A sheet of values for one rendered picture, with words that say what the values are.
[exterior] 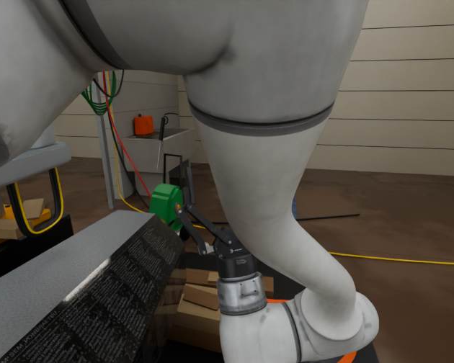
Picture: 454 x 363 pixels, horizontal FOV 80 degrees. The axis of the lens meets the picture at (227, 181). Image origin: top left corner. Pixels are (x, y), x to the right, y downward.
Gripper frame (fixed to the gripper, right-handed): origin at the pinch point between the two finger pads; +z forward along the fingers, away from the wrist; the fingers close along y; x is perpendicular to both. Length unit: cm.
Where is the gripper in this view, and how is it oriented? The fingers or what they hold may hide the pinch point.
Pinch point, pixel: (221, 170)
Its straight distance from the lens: 53.9
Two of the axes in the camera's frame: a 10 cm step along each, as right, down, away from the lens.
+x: -3.0, 1.7, 9.4
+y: -9.4, 1.1, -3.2
